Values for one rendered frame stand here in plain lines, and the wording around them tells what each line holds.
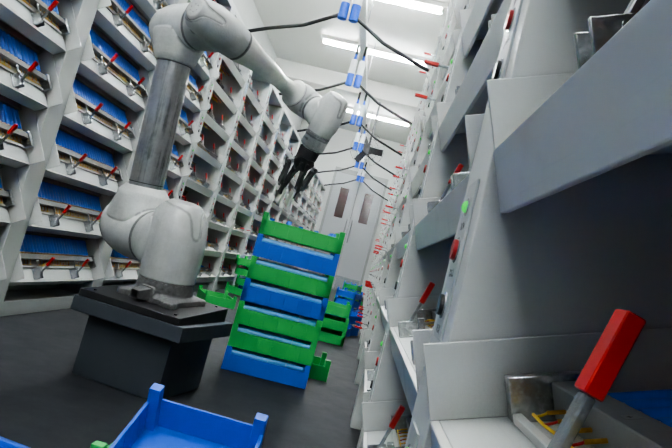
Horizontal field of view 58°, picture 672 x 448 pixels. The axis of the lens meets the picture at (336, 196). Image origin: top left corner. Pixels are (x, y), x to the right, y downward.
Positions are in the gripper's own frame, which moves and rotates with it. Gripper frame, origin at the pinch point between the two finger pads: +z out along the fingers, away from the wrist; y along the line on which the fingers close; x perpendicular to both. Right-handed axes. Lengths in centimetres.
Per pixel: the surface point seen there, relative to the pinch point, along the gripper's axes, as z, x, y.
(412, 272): -31, 107, 32
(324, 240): 5.0, 17.8, -12.3
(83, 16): -25, -35, 79
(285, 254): 15.1, 15.8, -2.0
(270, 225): 9.1, 8.7, 4.8
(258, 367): 51, 33, -3
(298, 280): 20.5, 22.1, -7.9
